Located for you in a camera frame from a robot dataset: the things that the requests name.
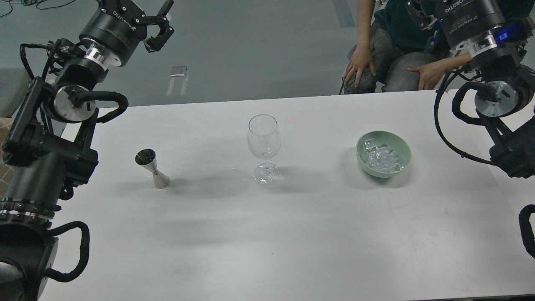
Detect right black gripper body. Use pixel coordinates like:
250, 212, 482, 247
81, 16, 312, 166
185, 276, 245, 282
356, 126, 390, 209
434, 0, 506, 47

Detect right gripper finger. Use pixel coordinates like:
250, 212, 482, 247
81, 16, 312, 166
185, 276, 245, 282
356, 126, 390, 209
405, 0, 436, 29

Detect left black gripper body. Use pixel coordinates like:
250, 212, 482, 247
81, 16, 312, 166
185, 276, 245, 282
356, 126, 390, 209
79, 0, 145, 66

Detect steel jigger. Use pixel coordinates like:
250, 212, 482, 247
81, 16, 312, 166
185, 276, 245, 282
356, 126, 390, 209
135, 148, 170, 189

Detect ice cubes pile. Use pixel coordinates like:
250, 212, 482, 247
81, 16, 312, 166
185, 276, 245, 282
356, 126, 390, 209
360, 138, 406, 173

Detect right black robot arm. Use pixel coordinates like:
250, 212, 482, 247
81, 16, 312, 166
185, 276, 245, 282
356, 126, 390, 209
405, 0, 535, 179

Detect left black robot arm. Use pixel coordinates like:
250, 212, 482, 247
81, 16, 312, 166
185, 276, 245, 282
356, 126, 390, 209
0, 0, 174, 301

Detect clear wine glass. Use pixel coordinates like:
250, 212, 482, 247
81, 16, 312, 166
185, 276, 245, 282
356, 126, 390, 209
247, 114, 281, 185

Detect person left hand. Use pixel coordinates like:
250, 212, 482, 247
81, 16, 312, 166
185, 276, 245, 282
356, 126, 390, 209
407, 58, 456, 91

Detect person right hand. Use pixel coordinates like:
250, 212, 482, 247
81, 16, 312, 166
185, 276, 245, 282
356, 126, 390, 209
343, 44, 376, 87

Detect floor metal plate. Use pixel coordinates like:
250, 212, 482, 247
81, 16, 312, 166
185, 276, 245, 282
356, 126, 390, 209
169, 65, 188, 77

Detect seated person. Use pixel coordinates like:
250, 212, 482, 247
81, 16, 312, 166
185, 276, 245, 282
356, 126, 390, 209
343, 0, 471, 94

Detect grey chair left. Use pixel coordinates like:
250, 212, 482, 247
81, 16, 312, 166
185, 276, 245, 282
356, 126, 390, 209
0, 67, 31, 118

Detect green bowl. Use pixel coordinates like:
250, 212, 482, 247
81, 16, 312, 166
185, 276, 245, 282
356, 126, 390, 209
355, 131, 412, 179

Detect beige checked cushion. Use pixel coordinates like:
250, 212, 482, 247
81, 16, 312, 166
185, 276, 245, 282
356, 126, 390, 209
0, 118, 19, 184

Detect floor cables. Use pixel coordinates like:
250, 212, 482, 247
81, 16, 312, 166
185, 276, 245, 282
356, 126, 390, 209
0, 0, 78, 18

